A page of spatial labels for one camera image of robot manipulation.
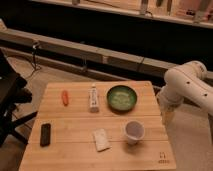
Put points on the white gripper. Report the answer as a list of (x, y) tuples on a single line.
[(168, 100)]

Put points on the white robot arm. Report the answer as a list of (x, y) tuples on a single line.
[(185, 81)]

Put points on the green ceramic bowl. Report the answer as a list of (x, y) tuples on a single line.
[(121, 98)]

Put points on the white tube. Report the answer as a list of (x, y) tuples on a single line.
[(93, 97)]

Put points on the wooden board table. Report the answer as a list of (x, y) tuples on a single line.
[(75, 130)]

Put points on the black rectangular remote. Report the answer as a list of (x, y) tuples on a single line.
[(45, 134)]

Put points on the black stand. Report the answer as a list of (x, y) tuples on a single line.
[(12, 91)]

